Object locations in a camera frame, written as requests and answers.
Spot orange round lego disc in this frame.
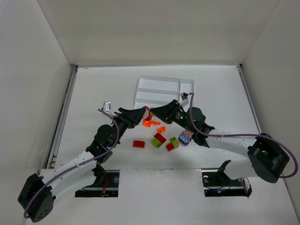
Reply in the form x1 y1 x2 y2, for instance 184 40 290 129
142 120 152 128

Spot red oval flower lego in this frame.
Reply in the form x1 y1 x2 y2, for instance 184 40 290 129
143 106 155 119

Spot orange curved lego piece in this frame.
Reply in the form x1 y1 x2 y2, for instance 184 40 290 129
157 127 166 133

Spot red curved lego brick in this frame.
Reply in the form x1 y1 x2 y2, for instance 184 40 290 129
132 140 145 148

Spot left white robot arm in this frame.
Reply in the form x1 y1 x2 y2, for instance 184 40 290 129
17 108 146 223

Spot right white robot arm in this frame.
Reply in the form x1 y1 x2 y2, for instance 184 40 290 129
150 100 290 183

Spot small orange lego pieces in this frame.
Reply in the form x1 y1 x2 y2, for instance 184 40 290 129
150 120 161 125

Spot white compartment sorting tray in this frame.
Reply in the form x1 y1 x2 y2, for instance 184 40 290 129
134 75 194 109

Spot purple paw print lego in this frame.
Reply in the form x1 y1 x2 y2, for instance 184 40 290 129
178 131 192 146

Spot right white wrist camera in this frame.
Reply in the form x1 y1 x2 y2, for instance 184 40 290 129
180 92 189 107

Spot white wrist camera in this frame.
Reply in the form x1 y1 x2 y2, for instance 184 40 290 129
101 101 112 112
180 92 189 107

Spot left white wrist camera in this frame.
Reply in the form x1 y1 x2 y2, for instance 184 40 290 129
101 101 112 112

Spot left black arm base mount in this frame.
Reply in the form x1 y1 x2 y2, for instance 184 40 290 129
75 170 120 198

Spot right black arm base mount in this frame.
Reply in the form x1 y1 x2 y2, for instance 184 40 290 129
202 160 252 197

